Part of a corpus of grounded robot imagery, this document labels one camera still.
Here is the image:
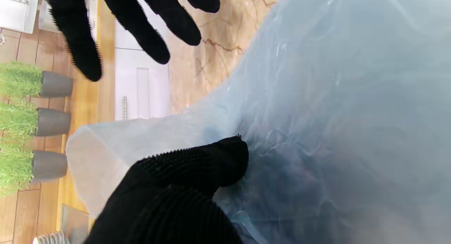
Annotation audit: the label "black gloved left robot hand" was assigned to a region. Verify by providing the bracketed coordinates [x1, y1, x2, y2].
[46, 0, 249, 244]

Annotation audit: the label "white lower kitchen cabinets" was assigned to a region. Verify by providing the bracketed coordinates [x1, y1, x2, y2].
[115, 0, 173, 121]

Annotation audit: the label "stacked white plates and bowls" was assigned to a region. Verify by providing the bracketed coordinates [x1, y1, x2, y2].
[32, 231, 69, 244]

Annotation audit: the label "potted green herb plant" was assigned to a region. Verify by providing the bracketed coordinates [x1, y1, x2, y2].
[0, 136, 68, 197]
[0, 99, 72, 137]
[0, 61, 73, 98]

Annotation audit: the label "white range hood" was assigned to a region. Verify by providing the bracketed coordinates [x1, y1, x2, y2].
[0, 0, 38, 33]

